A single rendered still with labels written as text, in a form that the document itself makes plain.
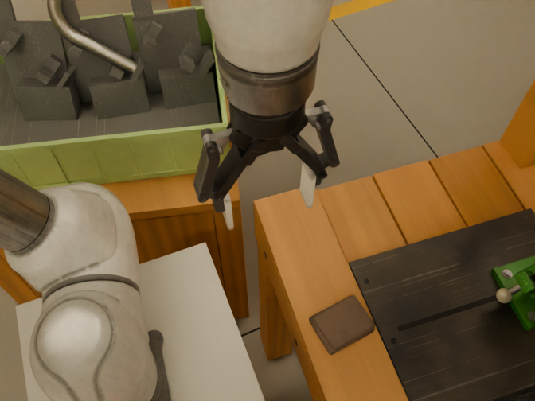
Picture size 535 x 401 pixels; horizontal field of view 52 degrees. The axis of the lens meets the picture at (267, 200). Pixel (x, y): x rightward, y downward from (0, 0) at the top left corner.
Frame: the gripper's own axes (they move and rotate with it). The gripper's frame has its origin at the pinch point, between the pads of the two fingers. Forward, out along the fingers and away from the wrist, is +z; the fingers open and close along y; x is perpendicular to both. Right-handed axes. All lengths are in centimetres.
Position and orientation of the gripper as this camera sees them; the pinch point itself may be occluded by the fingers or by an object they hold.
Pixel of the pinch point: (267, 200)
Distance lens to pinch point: 68.7
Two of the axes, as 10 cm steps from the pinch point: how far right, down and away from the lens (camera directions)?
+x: 3.1, 8.0, -5.1
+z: 0.0, 5.4, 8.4
